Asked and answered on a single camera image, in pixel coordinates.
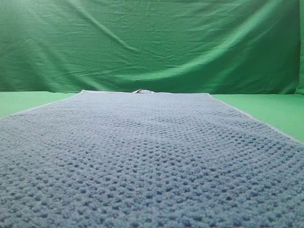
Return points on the blue waffle-weave towel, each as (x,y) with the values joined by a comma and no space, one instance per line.
(158,160)

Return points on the white towel label tag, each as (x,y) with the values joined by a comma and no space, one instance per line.
(143,91)

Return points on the green backdrop cloth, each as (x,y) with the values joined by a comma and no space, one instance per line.
(177,46)

